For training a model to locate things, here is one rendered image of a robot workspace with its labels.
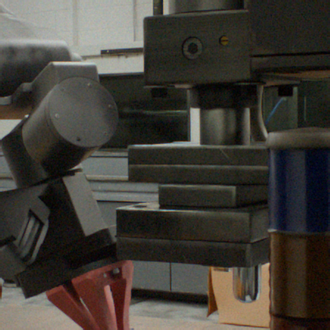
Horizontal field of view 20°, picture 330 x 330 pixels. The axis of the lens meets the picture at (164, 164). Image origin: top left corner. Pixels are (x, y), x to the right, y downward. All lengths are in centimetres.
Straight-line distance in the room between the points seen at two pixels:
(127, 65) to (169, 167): 542
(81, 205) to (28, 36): 16
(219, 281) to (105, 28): 564
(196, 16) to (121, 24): 782
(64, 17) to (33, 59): 799
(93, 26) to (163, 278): 332
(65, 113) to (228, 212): 16
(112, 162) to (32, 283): 537
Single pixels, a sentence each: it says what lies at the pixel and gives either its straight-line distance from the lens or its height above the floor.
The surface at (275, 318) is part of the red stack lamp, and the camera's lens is 40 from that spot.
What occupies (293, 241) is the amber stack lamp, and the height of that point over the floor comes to 115.
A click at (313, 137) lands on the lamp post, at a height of 119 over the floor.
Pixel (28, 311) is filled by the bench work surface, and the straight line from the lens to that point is 150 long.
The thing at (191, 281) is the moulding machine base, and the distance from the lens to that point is 589.
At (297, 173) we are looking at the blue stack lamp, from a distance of 38.
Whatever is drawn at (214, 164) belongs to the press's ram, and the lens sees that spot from 65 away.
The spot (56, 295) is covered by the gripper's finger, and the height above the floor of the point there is 106.
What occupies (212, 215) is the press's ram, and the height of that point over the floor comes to 114.
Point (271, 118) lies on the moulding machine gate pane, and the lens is 554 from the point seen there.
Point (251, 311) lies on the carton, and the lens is 309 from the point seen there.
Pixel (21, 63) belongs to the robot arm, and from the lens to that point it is 78.
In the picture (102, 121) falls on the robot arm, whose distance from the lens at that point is 70.
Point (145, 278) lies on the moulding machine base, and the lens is 606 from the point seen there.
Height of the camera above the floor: 120
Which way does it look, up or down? 3 degrees down
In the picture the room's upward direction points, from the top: 1 degrees counter-clockwise
